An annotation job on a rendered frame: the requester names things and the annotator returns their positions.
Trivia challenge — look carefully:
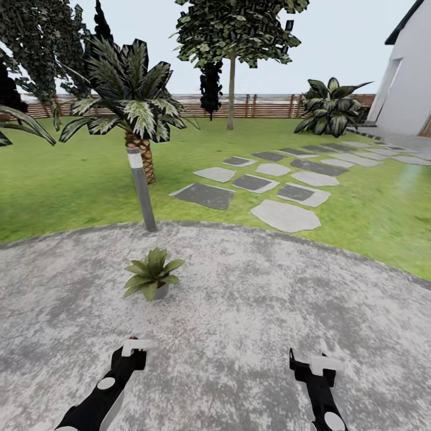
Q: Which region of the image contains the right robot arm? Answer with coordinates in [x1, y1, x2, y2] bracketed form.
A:
[289, 352, 348, 431]

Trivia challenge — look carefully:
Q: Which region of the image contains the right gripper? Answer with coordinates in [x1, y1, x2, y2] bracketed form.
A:
[289, 352, 335, 395]

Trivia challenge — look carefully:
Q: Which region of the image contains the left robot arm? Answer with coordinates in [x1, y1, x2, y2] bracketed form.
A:
[54, 338, 153, 431]

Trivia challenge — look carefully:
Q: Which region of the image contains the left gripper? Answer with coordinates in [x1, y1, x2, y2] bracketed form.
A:
[111, 350, 147, 376]

